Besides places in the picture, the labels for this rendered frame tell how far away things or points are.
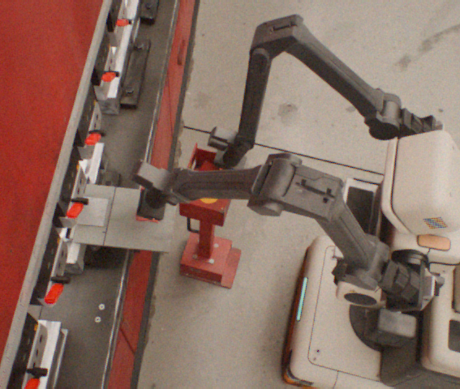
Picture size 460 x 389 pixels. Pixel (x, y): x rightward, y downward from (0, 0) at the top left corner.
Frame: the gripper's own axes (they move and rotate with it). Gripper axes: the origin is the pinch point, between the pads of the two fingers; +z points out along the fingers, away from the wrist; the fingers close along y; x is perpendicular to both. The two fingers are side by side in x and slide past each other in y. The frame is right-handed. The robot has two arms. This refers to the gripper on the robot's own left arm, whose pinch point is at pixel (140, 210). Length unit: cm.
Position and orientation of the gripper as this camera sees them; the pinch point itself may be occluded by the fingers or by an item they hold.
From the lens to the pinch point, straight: 146.0
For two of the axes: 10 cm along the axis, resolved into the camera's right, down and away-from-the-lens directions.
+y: -1.0, 8.8, -4.7
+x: 8.4, 3.3, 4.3
